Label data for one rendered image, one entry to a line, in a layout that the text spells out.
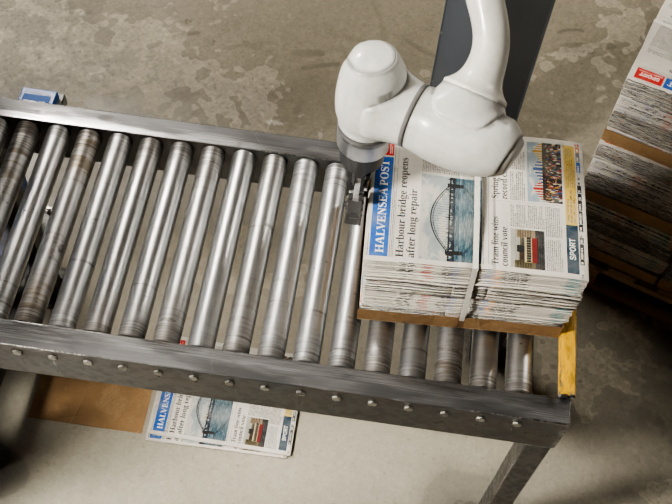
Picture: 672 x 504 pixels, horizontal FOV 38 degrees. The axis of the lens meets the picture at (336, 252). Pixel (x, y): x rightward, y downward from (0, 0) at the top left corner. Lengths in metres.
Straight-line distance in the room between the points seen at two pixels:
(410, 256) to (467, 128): 0.28
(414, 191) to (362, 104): 0.28
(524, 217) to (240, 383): 0.58
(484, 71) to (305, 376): 0.64
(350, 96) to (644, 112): 0.99
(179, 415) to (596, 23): 1.94
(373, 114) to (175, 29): 1.96
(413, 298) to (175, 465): 1.03
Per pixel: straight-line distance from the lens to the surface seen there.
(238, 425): 2.55
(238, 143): 2.00
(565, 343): 1.81
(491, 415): 1.75
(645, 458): 2.69
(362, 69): 1.41
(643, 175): 2.42
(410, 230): 1.62
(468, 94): 1.42
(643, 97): 2.24
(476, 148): 1.41
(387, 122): 1.44
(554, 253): 1.65
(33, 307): 1.86
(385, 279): 1.65
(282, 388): 1.75
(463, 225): 1.64
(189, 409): 2.57
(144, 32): 3.34
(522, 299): 1.70
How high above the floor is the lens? 2.39
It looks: 59 degrees down
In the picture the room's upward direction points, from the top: 5 degrees clockwise
